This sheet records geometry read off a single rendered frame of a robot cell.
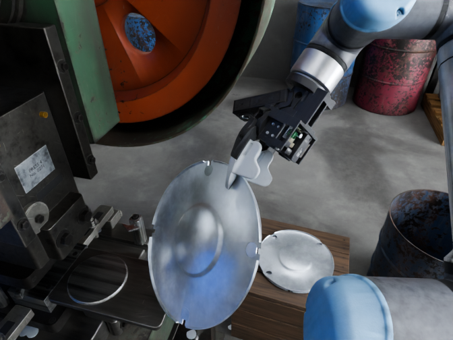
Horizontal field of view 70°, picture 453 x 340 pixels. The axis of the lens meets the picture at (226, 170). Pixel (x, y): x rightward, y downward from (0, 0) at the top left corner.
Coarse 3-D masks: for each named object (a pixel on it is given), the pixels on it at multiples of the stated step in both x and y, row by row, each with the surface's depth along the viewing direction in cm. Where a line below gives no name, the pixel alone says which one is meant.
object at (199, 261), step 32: (192, 192) 62; (224, 192) 56; (160, 224) 67; (192, 224) 59; (224, 224) 54; (256, 224) 50; (160, 256) 64; (192, 256) 57; (224, 256) 53; (256, 256) 48; (160, 288) 62; (192, 288) 56; (224, 288) 51; (192, 320) 54
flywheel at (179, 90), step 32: (96, 0) 70; (128, 0) 71; (160, 0) 69; (192, 0) 68; (224, 0) 63; (160, 32) 73; (192, 32) 71; (224, 32) 66; (128, 64) 80; (160, 64) 78; (192, 64) 72; (128, 96) 83; (160, 96) 79; (192, 96) 77
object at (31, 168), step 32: (0, 96) 52; (32, 96) 52; (0, 128) 47; (32, 128) 52; (0, 160) 48; (32, 160) 53; (64, 160) 61; (32, 192) 54; (64, 192) 62; (32, 224) 54; (64, 224) 59; (0, 256) 60; (32, 256) 57; (64, 256) 60
